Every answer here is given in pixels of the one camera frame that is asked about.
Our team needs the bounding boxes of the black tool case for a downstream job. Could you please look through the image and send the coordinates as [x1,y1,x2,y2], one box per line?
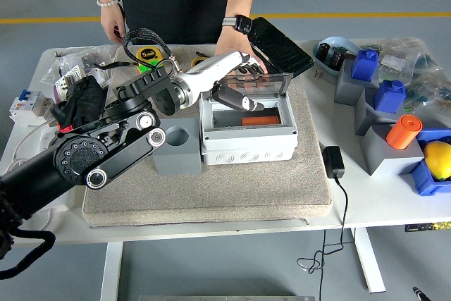
[248,16,316,79]

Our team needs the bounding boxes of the white blue circuit breaker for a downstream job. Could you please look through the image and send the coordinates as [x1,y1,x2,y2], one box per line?
[8,89,54,128]

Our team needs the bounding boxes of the white table leg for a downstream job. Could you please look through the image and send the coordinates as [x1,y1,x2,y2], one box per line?
[100,242,124,301]
[350,227,387,294]

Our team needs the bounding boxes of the clear bags of hardware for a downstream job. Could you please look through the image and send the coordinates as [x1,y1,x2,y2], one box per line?
[40,44,121,90]

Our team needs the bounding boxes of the white power strip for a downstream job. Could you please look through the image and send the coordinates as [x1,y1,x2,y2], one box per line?
[35,128,61,154]

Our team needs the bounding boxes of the clear bags of parts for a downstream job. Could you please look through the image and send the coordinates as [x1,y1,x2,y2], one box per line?
[359,36,451,129]

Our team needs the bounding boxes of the person's left hand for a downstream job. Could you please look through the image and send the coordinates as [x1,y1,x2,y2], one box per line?
[214,25,264,69]

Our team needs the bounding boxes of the grey holder block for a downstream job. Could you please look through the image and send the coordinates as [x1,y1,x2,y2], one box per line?
[354,86,406,137]
[333,59,381,107]
[359,124,426,177]

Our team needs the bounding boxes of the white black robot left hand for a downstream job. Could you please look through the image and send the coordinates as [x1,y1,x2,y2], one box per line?
[181,50,269,112]

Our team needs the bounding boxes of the person's right hand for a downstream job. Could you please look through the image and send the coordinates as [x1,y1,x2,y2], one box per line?
[100,3,128,45]

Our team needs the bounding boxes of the grey-brown mat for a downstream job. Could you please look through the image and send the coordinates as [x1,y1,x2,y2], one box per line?
[82,43,334,228]

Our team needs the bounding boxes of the yellow lemon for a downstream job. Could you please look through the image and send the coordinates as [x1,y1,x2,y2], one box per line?
[423,140,451,180]

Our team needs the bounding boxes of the black adapter cord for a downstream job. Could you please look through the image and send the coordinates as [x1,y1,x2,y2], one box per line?
[297,176,356,301]

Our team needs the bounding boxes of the clear hinged box lid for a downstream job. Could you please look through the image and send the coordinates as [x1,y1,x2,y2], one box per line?
[207,71,294,99]

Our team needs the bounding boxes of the black strap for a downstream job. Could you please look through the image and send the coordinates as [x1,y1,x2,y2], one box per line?
[92,60,137,70]

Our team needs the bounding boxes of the blue plastic bin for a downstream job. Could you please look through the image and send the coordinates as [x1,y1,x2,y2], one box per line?
[409,128,451,197]

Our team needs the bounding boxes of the black table control panel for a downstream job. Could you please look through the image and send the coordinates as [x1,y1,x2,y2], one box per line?
[404,222,451,233]

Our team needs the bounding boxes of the grey plastic enclosure box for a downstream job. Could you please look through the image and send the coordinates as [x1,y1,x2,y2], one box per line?
[199,94,299,166]

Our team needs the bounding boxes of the blue bottle-shaped block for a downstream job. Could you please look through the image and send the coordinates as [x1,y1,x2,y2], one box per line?
[350,49,380,82]
[373,80,407,113]

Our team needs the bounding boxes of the purple white component pack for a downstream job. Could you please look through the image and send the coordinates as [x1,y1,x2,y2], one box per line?
[52,68,85,103]

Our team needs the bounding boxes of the orange cylinder battery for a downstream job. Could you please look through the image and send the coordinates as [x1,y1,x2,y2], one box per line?
[385,114,424,150]
[240,114,281,128]

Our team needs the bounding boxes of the black electronic component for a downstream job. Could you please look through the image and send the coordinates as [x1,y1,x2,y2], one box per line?
[330,49,353,66]
[319,42,334,61]

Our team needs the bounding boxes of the black wrist watch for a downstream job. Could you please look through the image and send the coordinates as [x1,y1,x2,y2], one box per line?
[221,14,254,34]

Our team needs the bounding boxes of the light blue bowl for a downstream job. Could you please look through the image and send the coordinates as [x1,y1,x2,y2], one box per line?
[312,36,362,77]

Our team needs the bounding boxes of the white cable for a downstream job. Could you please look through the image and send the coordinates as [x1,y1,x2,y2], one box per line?
[13,123,57,168]

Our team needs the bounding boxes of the black power adapter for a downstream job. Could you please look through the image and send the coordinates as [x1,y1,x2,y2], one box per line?
[322,145,346,180]

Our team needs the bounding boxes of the grey block with round hole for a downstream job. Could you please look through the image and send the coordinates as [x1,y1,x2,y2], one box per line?
[153,116,202,176]

